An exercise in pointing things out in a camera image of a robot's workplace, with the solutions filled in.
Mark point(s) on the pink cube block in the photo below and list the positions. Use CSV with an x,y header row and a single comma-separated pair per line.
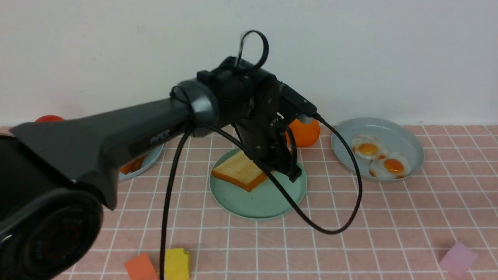
x,y
458,260

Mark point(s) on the green centre plate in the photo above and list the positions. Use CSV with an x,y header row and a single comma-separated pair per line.
x,y
265,202

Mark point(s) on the orange fruit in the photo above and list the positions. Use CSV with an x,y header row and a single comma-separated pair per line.
x,y
305,135

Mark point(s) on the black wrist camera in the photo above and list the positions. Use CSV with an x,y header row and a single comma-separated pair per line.
x,y
293,106

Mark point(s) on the red apple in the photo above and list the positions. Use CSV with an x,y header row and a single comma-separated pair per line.
x,y
49,118

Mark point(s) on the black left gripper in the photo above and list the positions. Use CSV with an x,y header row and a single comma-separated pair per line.
x,y
248,98

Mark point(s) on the orange cube block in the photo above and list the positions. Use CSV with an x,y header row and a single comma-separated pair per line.
x,y
141,268

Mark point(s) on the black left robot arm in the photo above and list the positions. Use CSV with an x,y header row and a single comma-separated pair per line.
x,y
57,177

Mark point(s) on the right blue-grey plate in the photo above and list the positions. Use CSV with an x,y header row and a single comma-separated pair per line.
x,y
395,136

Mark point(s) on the blue-grey plate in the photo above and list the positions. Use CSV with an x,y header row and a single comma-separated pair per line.
x,y
147,163
395,136

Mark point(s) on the fried egg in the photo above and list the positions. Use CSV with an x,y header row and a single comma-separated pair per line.
x,y
393,165
368,147

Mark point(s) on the yellow cube block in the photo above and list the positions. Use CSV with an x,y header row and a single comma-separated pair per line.
x,y
177,264

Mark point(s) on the toast slice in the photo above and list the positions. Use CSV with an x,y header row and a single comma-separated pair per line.
x,y
236,168
133,166

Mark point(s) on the left blue-grey plate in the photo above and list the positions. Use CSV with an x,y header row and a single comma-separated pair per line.
x,y
147,163

